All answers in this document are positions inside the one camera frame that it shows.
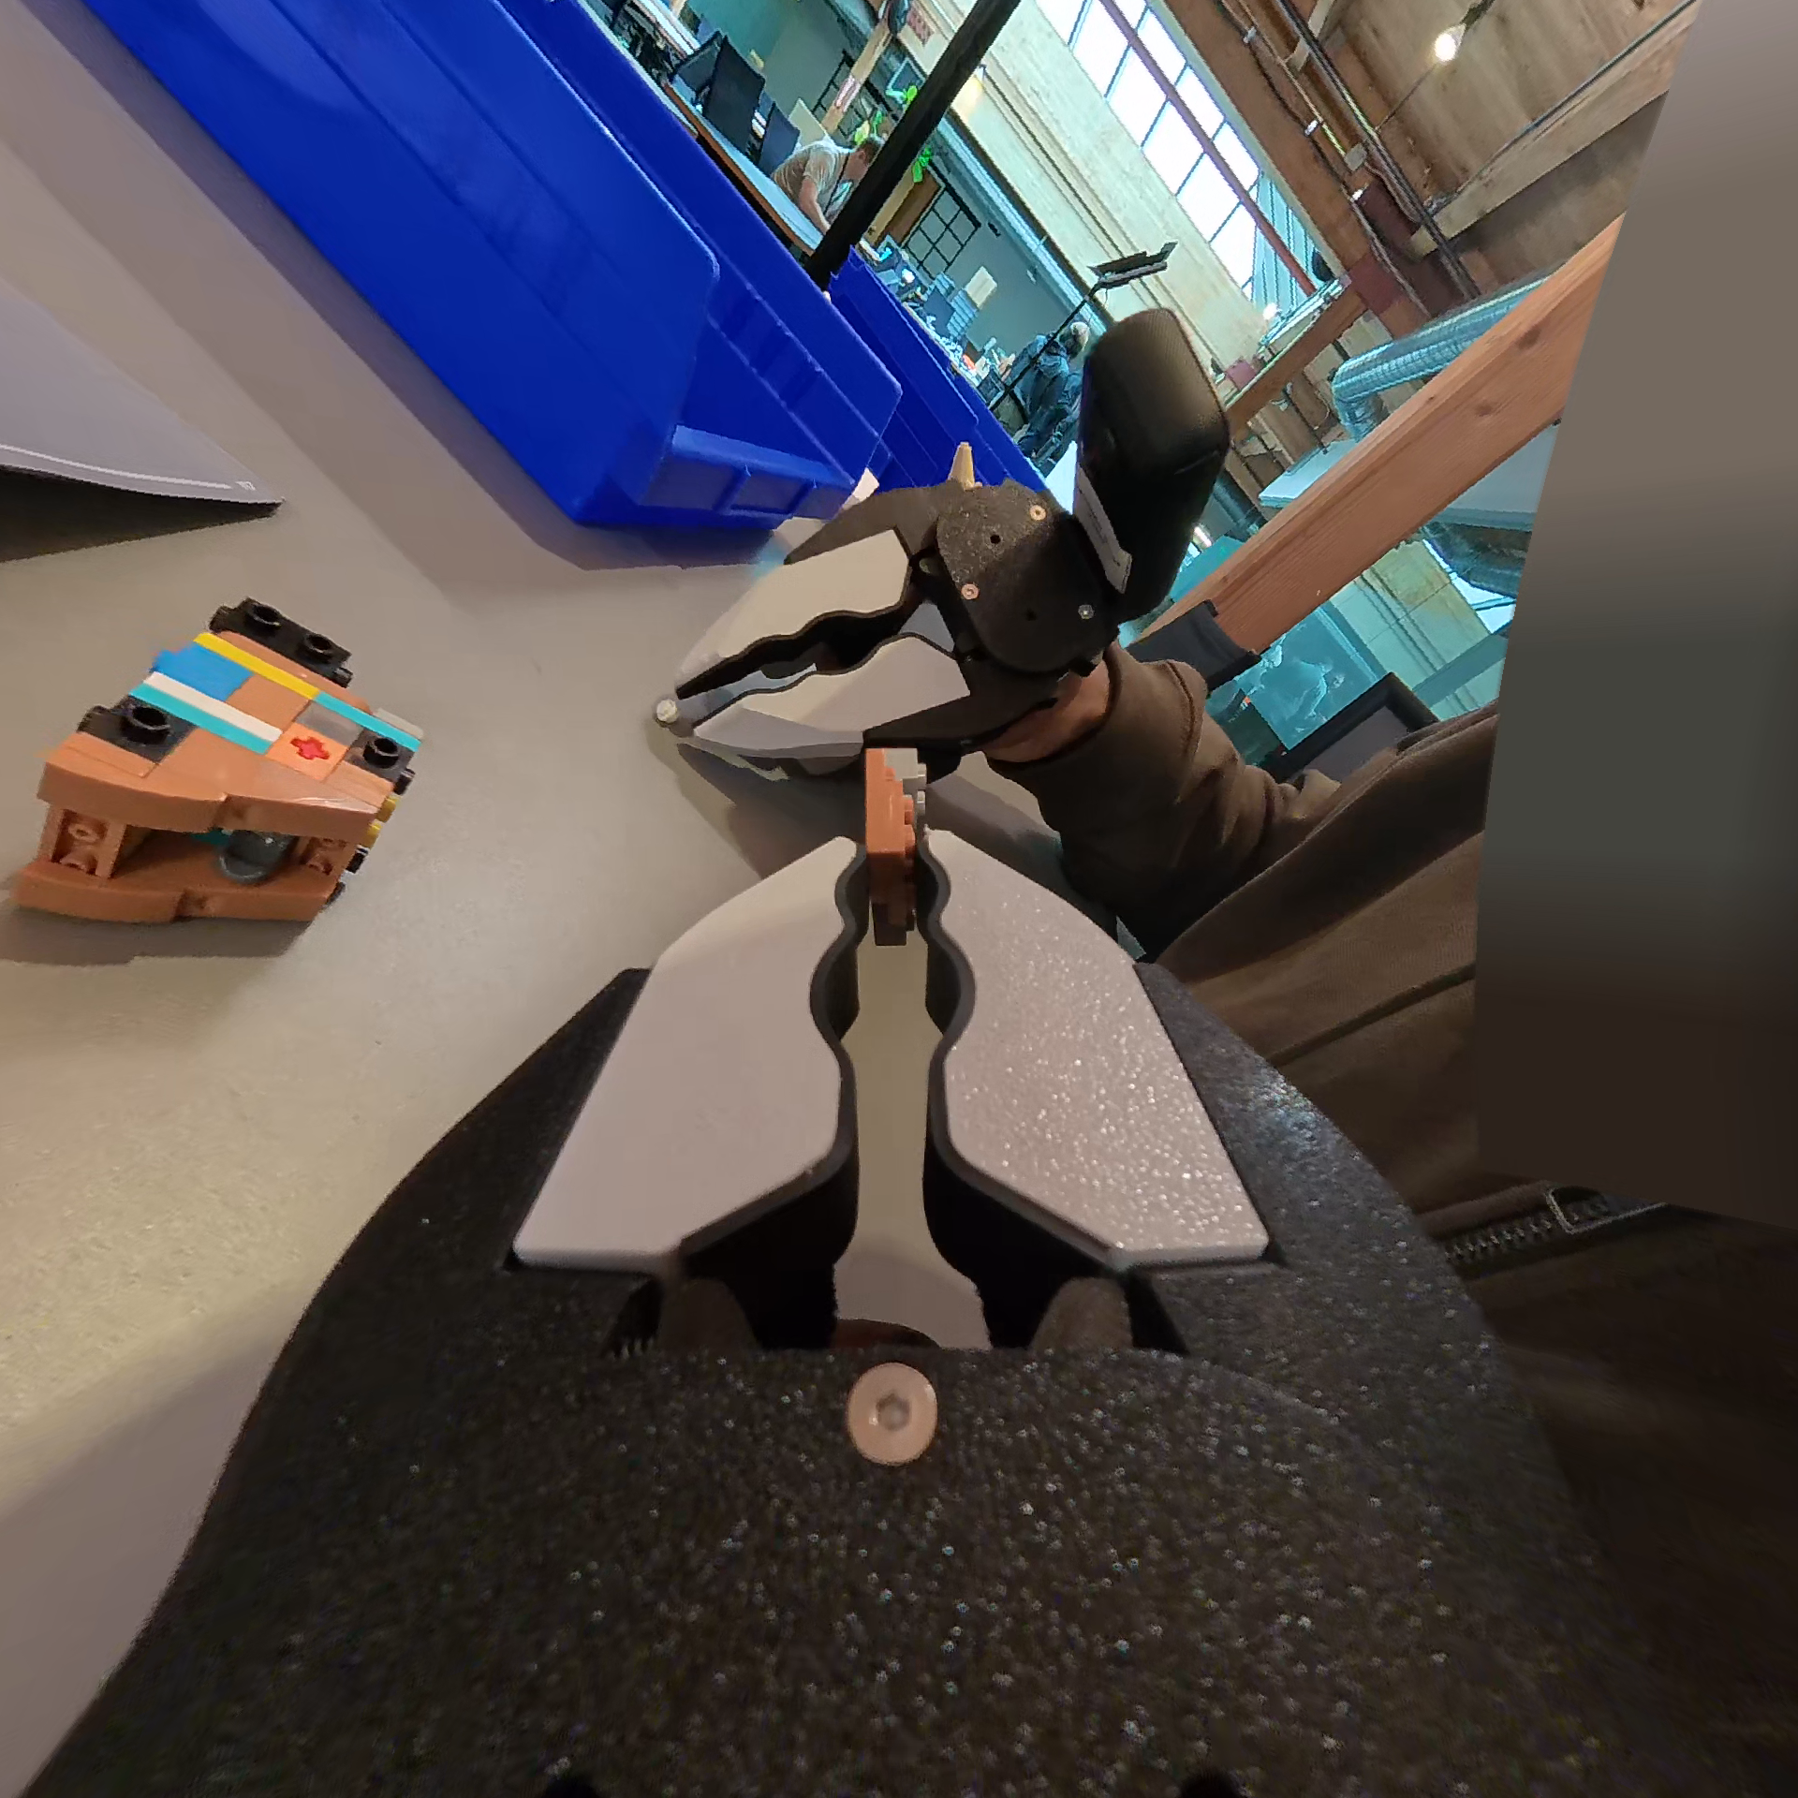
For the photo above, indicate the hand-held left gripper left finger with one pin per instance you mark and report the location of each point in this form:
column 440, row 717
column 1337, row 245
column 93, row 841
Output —
column 689, row 1110

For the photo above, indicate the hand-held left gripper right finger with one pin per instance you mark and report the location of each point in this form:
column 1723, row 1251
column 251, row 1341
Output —
column 1081, row 1095

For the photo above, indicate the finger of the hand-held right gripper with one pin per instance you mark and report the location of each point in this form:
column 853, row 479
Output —
column 814, row 584
column 829, row 708

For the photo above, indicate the small brick assembly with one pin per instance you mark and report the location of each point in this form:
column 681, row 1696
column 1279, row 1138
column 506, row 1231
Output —
column 891, row 843

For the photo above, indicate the blue plastic bin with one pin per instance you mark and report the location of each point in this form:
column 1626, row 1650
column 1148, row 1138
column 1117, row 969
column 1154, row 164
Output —
column 924, row 409
column 422, row 240

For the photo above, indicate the person's right forearm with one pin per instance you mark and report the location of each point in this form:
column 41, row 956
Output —
column 1167, row 803

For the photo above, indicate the brown zip jacket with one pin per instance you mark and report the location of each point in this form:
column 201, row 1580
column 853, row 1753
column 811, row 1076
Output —
column 1334, row 984

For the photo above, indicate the wooden beam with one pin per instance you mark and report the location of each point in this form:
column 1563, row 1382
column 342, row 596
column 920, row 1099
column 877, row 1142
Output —
column 1446, row 422

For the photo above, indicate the black pole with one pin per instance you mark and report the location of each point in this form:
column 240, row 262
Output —
column 911, row 140

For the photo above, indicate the multicoloured brick model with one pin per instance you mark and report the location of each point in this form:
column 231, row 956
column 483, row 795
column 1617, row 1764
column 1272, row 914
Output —
column 199, row 789

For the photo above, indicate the grey instruction booklet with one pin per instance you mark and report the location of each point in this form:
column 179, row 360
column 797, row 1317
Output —
column 82, row 422

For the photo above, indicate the metal air duct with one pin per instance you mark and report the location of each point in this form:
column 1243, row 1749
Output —
column 1405, row 367

